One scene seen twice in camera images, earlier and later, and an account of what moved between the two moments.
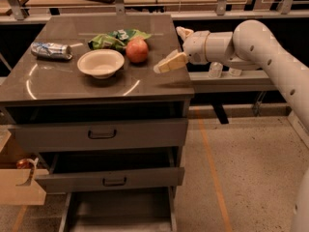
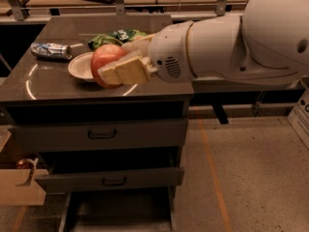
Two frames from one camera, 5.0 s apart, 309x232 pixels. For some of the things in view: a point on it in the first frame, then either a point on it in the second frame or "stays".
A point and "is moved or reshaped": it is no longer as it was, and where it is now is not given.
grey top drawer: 50,136 stays
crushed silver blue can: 45,49 stays
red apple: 137,49 is moved or reshaped
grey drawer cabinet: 109,129 stays
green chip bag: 116,40 stays
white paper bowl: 101,64 → 80,67
